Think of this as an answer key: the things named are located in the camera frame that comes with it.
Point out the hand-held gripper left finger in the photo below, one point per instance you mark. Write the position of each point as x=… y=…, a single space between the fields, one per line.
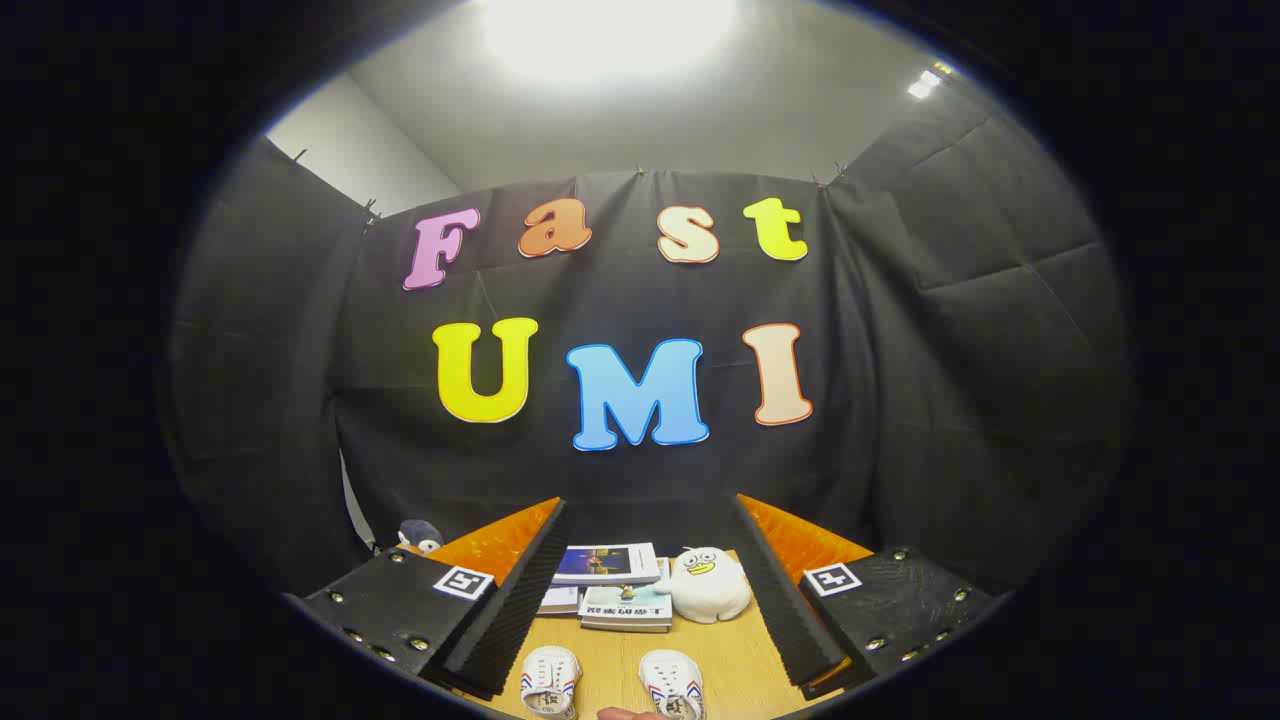
x=520 y=600

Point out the penguin plush toy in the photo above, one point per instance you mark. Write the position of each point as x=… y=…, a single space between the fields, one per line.
x=420 y=535

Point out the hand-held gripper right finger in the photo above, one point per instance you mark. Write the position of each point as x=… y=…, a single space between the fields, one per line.
x=780 y=600

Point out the white duck plush toy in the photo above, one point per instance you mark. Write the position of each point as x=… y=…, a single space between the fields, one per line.
x=705 y=590

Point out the small ceiling light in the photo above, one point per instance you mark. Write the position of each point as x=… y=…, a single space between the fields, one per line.
x=925 y=83

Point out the pale blue cover book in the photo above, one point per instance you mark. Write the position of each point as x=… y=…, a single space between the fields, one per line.
x=625 y=605

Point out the large ceiling light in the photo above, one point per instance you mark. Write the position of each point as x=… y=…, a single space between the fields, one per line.
x=610 y=30

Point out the plain white book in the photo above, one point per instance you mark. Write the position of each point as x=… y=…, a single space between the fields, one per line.
x=560 y=598

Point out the white canvas shoe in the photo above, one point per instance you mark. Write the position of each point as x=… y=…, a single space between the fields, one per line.
x=672 y=685
x=550 y=680

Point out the blue night photo book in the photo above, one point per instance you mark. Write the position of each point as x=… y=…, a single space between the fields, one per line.
x=605 y=562

